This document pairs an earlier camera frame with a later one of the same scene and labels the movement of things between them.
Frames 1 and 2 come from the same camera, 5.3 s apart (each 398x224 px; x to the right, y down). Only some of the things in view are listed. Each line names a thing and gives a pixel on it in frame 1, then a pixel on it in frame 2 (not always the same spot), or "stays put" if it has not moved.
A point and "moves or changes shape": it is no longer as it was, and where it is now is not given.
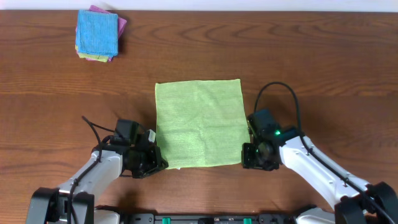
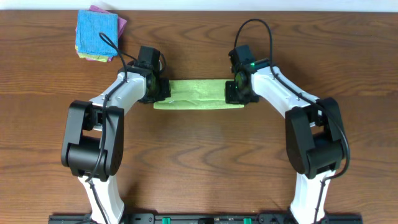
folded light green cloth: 98,58 stays put
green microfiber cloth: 201,123 moves or changes shape
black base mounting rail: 261,218 stays put
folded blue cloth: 97,33 stays put
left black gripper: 156,158 → 165,89
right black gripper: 247,162 → 230,98
